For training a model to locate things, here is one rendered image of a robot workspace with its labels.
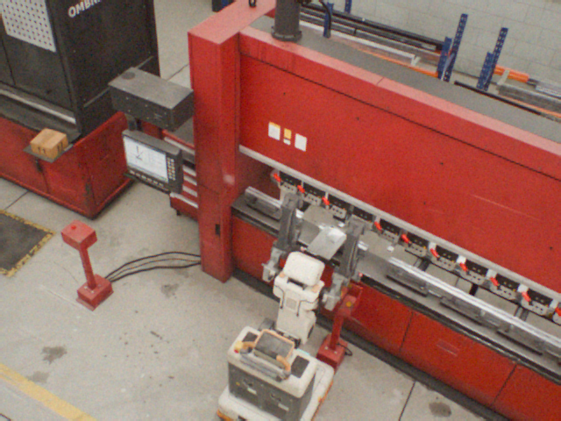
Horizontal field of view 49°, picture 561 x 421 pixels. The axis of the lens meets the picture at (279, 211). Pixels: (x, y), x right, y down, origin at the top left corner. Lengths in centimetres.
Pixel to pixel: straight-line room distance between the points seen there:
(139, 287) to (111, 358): 70
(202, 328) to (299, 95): 215
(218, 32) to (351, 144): 107
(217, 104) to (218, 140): 30
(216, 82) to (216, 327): 207
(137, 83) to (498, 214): 236
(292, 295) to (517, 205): 140
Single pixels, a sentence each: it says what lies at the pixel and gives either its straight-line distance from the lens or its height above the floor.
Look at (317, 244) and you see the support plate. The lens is 432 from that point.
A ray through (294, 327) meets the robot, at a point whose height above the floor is 80.
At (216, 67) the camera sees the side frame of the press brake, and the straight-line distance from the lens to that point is 390.
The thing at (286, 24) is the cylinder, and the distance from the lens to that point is 381.
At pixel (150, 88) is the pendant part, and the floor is 195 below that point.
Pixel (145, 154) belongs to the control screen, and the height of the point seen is 149.
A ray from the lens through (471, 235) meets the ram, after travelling 388.
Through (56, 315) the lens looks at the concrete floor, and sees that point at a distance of 534.
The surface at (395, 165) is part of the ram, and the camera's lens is 378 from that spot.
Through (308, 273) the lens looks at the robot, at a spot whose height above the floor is 134.
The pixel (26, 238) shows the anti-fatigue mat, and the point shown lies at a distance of 596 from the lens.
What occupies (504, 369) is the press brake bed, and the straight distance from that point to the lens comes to 445.
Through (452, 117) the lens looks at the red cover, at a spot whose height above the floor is 228.
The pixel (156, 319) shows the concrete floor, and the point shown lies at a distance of 515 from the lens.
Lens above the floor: 418
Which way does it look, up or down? 45 degrees down
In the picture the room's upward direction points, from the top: 4 degrees clockwise
